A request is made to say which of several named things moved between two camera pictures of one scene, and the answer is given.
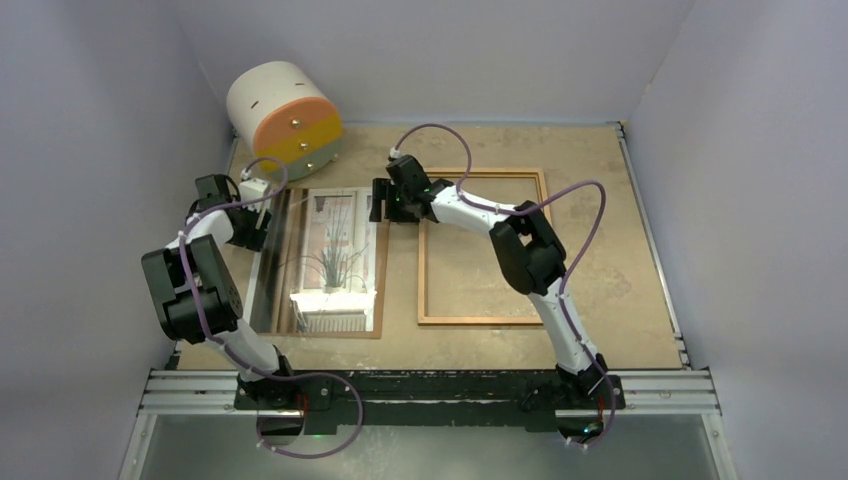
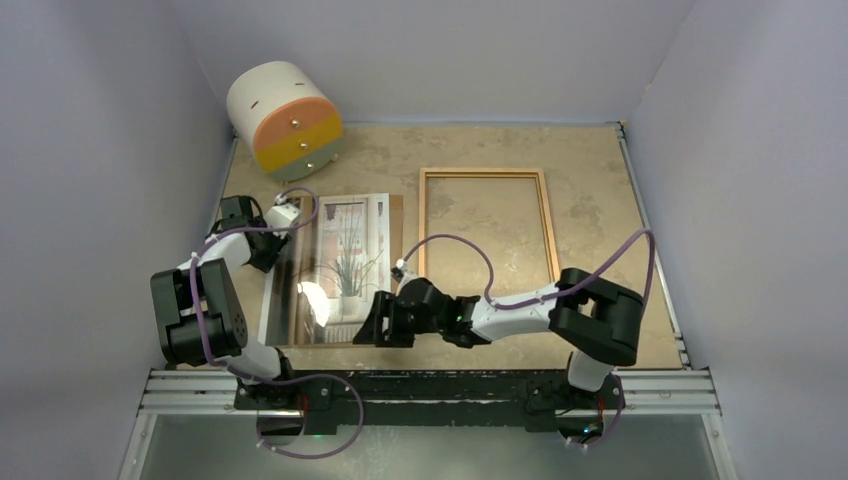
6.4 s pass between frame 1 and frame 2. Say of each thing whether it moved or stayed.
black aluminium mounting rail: stayed
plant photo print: moved
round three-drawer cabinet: stayed
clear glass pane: moved
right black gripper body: moved
